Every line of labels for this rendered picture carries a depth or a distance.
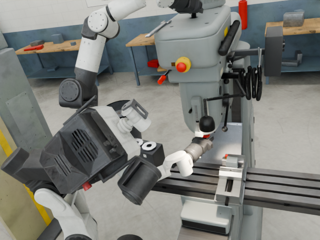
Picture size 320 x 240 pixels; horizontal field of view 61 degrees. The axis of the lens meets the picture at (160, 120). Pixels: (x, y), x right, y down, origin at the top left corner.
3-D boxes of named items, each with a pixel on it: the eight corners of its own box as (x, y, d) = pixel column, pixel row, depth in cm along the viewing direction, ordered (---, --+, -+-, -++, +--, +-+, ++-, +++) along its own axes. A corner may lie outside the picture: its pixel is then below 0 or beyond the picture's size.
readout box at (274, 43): (283, 76, 138) (285, 35, 128) (264, 77, 142) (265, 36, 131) (282, 62, 154) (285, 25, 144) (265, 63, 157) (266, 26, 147)
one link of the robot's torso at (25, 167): (-6, 175, 108) (20, 150, 103) (8, 155, 119) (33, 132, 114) (50, 210, 119) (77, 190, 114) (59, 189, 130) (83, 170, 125)
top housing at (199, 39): (217, 69, 104) (214, 27, 96) (155, 71, 114) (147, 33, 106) (233, 35, 141) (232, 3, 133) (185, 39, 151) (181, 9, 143)
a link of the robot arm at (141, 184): (136, 203, 112) (144, 201, 99) (119, 189, 111) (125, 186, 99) (153, 180, 117) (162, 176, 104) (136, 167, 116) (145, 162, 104)
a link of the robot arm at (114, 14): (138, -4, 107) (97, 17, 112) (128, -14, 97) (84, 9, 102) (147, 22, 106) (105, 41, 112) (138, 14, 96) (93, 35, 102)
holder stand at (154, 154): (157, 178, 171) (151, 153, 161) (130, 170, 182) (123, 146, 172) (167, 166, 179) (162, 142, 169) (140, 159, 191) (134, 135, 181)
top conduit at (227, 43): (227, 55, 103) (227, 47, 101) (216, 56, 105) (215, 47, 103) (240, 26, 138) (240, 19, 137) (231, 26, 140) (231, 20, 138)
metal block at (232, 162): (236, 171, 152) (236, 163, 149) (226, 170, 155) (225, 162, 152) (237, 165, 156) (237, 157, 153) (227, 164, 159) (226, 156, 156)
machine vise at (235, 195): (242, 207, 141) (242, 192, 135) (214, 203, 146) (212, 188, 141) (247, 163, 168) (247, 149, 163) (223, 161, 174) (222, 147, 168)
